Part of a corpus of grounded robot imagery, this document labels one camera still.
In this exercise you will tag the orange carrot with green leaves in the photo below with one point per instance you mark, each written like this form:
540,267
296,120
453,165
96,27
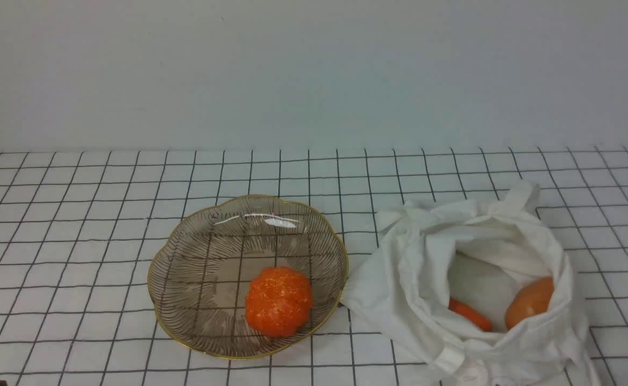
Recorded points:
472,315

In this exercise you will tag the white cloth bag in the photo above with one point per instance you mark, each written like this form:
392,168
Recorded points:
481,252

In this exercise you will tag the smooth orange pumpkin in bag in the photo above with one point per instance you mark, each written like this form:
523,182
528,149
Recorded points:
531,300

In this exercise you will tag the ribbed glass bowl gold rim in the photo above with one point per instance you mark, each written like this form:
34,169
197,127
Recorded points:
199,280

